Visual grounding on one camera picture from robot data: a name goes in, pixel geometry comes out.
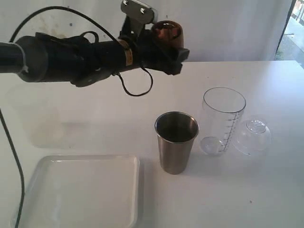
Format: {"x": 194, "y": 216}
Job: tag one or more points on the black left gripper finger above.
{"x": 174, "y": 59}

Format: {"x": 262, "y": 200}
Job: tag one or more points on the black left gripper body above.
{"x": 147, "y": 52}

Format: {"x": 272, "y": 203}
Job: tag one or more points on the pile of coins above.
{"x": 167, "y": 31}

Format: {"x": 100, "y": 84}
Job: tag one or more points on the brown wooden cup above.
{"x": 178, "y": 42}

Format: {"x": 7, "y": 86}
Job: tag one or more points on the stainless steel tumbler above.
{"x": 176, "y": 132}

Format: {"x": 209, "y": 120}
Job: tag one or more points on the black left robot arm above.
{"x": 43, "y": 58}

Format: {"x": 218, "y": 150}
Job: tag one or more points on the clear measuring shaker cup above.
{"x": 220, "y": 112}

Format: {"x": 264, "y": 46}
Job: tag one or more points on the clear dome lid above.
{"x": 252, "y": 136}

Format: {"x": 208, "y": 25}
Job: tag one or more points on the white rectangular tray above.
{"x": 81, "y": 191}

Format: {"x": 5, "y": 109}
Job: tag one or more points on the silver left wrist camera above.
{"x": 139, "y": 11}

